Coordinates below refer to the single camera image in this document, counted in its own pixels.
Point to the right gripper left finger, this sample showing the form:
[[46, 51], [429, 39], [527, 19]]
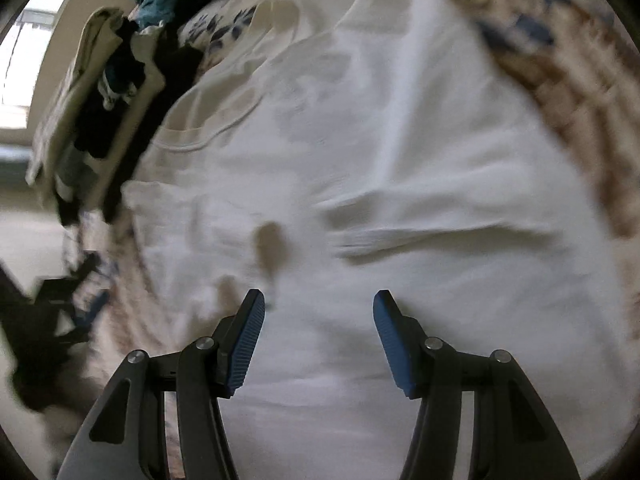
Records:
[[123, 436]]

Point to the window with bars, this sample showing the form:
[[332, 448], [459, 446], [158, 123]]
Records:
[[22, 52]]

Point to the white t-shirt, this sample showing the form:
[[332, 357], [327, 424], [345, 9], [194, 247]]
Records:
[[348, 146]]

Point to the cream folded garment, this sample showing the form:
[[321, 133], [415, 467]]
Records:
[[100, 37]]

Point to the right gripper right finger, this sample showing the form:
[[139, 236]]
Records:
[[514, 435]]

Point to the black grey folded garment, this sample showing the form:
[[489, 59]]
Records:
[[116, 119]]

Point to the floral bed blanket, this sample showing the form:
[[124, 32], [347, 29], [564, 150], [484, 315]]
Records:
[[573, 67]]

